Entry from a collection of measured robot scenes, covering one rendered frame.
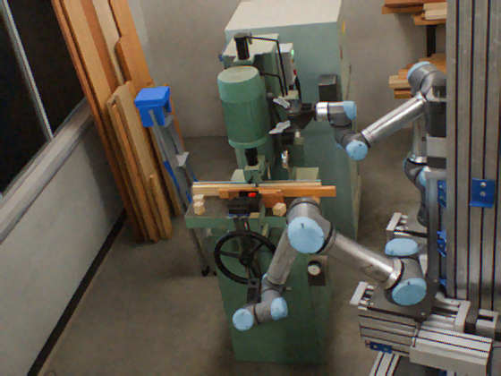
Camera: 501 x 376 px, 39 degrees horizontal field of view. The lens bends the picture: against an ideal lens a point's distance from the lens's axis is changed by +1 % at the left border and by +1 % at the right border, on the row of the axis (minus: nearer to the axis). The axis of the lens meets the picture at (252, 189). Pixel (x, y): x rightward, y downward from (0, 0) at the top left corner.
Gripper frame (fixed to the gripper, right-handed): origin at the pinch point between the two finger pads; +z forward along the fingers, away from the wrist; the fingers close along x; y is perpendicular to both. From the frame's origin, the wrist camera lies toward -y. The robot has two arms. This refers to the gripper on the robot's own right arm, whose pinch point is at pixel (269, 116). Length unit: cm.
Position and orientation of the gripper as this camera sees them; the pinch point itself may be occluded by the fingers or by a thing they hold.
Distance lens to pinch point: 291.7
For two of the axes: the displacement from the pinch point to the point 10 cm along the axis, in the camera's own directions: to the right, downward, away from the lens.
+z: -9.7, 0.2, 2.4
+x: -0.7, 9.3, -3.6
